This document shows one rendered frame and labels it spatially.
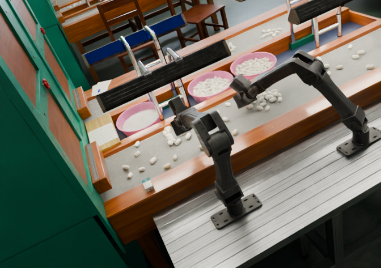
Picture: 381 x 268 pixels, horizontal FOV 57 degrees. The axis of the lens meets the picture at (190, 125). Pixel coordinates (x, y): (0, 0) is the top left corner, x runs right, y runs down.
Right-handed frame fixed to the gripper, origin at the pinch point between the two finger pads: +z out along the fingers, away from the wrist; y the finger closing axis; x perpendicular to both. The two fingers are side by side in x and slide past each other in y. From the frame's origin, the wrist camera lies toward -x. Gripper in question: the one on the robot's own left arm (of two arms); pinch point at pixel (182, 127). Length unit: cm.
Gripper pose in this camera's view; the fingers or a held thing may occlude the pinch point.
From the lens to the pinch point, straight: 157.7
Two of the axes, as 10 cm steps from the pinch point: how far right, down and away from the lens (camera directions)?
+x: 4.4, 8.9, -1.0
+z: -0.9, 1.5, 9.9
